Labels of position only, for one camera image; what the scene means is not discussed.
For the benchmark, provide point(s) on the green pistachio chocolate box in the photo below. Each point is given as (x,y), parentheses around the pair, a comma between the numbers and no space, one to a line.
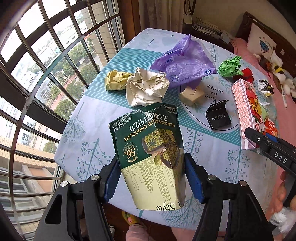
(149,147)

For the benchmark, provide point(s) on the black card box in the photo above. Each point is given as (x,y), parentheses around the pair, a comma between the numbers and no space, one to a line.
(217,115)

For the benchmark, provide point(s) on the red wrapper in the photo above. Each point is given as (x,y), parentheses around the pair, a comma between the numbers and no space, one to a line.
(246,75)

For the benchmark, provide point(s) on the beige curtain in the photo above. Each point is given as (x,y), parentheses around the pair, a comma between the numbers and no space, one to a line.
(162,14)

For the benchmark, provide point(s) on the white cushion with print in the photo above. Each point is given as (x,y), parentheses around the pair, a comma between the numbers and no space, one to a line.
(260,43)

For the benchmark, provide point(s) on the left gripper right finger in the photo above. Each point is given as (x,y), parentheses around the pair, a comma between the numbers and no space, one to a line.
(209,191)

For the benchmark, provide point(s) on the pink bed sheet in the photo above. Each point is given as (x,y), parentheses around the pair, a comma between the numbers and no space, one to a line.
(285,117)

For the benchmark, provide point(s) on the purple plastic bag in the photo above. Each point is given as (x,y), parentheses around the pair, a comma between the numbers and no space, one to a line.
(186,63)

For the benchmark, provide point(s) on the plush toy pile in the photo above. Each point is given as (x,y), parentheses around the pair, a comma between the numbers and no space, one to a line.
(282,78)

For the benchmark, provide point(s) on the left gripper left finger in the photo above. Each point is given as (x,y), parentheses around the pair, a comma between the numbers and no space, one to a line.
(98,189)

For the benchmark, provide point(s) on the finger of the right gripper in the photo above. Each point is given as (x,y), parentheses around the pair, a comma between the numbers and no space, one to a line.
(254,139)
(271,137)

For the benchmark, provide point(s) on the white pen on bed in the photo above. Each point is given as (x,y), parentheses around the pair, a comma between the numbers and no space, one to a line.
(284,100)

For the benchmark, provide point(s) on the yellow paper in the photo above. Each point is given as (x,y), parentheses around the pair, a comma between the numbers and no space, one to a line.
(116,80)

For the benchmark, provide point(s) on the stack of books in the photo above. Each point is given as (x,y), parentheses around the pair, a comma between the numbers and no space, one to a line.
(211,30)

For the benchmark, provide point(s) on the green paper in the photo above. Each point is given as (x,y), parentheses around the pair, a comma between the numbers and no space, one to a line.
(230,67)

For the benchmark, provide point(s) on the clear plastic wrapper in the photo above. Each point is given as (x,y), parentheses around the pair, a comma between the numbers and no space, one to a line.
(265,105)

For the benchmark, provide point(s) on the white paper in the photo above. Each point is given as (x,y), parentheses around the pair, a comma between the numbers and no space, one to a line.
(146,87)

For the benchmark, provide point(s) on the silver black foil wrapper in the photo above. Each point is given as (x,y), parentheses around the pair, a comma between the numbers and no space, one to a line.
(265,88)

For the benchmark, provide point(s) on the dark wooden nightstand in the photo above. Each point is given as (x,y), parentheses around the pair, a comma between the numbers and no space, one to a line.
(189,30)

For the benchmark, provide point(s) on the floral white teal tablecloth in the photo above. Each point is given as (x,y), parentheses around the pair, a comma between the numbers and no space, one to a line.
(210,133)

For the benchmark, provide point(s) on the window metal grille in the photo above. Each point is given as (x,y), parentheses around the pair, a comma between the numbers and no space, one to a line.
(51,51)

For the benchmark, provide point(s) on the pink trouser left leg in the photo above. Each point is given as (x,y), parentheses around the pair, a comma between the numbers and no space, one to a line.
(137,231)

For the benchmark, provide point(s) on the person right hand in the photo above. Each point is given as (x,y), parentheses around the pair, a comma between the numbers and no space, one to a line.
(280,195)

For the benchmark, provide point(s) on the dark wooden headboard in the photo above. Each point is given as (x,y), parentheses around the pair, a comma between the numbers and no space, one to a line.
(284,49)

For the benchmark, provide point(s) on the small beige box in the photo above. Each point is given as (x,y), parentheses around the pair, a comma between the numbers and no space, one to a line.
(190,96)

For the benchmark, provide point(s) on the pink red snack box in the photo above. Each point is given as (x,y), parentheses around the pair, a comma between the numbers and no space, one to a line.
(251,113)

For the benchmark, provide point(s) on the left yellow slipper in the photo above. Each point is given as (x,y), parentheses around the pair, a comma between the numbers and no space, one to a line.
(131,219)

